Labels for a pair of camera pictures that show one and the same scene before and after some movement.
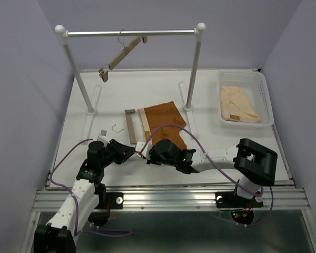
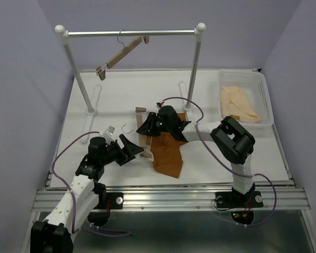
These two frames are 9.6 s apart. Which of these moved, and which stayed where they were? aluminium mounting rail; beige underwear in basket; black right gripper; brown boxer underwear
Moved: brown boxer underwear; black right gripper
Stayed: aluminium mounting rail; beige underwear in basket
